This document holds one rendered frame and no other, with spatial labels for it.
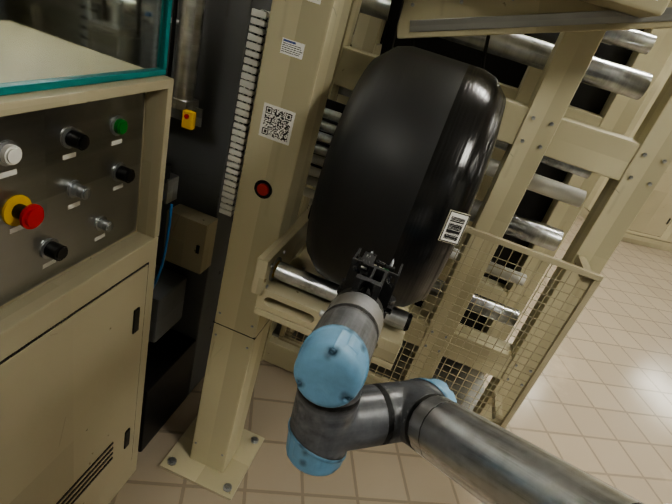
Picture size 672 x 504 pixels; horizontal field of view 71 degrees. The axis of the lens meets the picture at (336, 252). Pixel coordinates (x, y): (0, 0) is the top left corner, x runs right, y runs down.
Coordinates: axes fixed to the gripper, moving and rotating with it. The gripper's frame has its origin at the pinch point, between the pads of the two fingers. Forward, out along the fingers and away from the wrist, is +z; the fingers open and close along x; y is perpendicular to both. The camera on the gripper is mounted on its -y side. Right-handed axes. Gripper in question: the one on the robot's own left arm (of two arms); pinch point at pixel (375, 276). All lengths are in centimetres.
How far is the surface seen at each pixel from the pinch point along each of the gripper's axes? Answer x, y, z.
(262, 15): 41, 35, 24
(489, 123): -8.9, 29.2, 16.5
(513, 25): -8, 52, 61
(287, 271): 20.5, -16.3, 22.4
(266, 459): 15, -105, 53
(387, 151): 6.1, 19.6, 8.2
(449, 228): -9.0, 10.6, 7.8
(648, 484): -143, -96, 122
